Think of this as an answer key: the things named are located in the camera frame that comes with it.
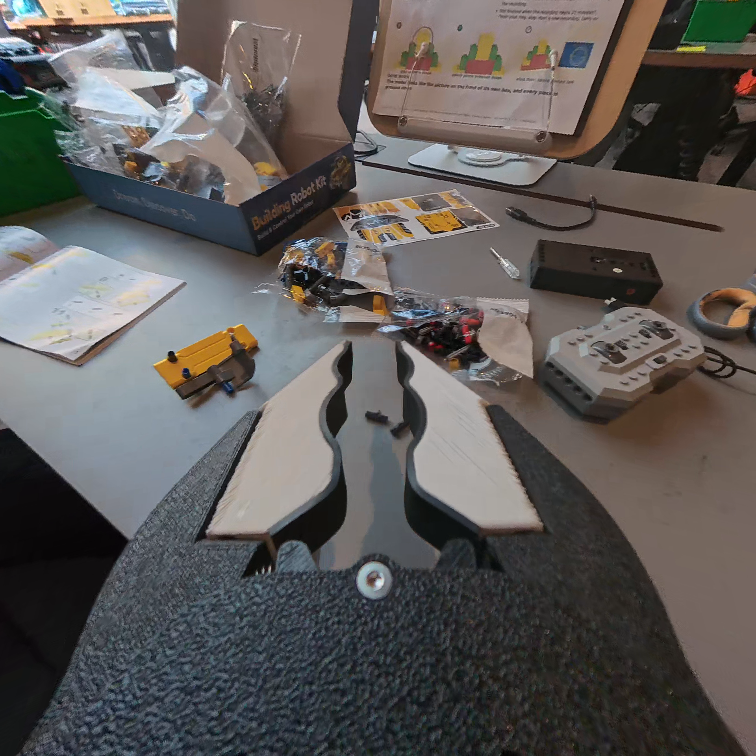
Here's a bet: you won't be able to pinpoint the green plastic bin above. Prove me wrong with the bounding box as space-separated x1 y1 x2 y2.
0 89 82 217

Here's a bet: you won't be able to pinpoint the blue robot kit box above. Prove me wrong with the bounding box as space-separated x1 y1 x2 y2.
62 0 379 258

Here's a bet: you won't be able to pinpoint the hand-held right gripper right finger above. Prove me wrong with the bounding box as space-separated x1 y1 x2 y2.
395 340 545 551

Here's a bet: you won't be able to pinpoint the printed instruction sheet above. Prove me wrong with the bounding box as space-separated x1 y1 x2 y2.
372 0 626 135

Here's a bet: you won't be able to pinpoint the heap of clear part bags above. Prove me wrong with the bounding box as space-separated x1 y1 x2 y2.
50 30 290 204

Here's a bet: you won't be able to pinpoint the wooden display board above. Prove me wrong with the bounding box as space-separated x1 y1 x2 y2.
366 0 668 161

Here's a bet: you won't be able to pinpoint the yellow grey brick assembly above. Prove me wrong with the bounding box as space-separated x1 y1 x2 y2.
152 324 259 401

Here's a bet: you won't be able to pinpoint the wooden shelf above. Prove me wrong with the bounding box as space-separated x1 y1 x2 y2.
0 0 178 72

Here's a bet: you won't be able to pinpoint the grey hub brick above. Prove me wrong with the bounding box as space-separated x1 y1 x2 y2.
540 307 708 423

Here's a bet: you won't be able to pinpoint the person's black trousers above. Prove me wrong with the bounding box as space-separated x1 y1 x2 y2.
0 428 128 756

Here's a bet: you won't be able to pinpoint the instruction booklet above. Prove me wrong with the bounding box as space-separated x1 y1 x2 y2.
0 226 187 367

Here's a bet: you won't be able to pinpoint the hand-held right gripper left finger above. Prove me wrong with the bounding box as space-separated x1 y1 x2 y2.
206 340 354 549

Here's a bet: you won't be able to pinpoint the bag of yellow bricks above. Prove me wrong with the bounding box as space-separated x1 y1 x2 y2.
254 236 395 324

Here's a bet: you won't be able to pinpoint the clear bag of black parts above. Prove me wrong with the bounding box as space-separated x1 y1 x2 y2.
223 20 303 148

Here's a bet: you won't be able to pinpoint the black battery box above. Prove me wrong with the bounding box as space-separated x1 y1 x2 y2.
528 239 663 307

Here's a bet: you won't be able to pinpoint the yellow grey sticker sheet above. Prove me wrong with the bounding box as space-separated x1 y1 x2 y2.
332 189 500 246

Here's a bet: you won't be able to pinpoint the grey desk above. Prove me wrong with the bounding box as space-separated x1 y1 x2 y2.
0 100 756 756

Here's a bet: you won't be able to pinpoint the grey yellow scissors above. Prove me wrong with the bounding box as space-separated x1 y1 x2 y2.
687 287 756 341

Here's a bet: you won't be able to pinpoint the bag of black red pins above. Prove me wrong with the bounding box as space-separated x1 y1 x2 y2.
378 289 535 385

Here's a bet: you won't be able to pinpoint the green box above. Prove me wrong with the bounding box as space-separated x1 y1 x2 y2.
682 0 756 45

